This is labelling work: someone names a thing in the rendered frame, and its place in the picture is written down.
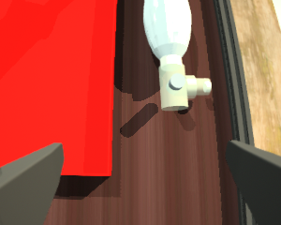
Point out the white resuscitator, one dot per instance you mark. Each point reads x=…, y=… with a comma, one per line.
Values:
x=167, y=25

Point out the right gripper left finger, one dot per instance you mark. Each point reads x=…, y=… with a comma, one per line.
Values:
x=28, y=185

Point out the red tray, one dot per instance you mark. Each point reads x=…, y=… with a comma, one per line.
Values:
x=56, y=57

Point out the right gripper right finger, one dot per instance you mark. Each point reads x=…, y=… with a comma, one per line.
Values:
x=257, y=174

